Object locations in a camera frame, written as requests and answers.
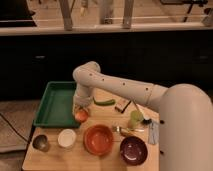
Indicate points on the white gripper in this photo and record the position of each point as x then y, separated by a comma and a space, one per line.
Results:
82, 102

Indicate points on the red apple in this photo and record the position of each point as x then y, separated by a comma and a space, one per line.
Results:
81, 115

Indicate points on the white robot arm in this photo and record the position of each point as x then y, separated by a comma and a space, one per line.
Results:
185, 112

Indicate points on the metal cup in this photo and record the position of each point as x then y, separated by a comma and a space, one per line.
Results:
41, 143

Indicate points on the green plastic cup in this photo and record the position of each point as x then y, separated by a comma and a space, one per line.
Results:
136, 117

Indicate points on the green plastic tray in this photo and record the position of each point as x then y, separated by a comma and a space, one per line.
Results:
55, 109

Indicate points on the small white bowl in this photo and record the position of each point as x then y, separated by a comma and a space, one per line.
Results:
67, 138

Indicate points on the orange bowl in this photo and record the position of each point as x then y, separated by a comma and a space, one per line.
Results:
98, 140

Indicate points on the gold metal object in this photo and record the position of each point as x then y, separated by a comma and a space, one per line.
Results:
121, 131

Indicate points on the black brush utensil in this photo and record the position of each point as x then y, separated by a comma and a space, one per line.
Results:
147, 120

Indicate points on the purple bowl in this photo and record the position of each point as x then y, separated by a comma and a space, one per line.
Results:
133, 151

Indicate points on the blue white packet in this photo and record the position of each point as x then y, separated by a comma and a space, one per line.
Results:
153, 136

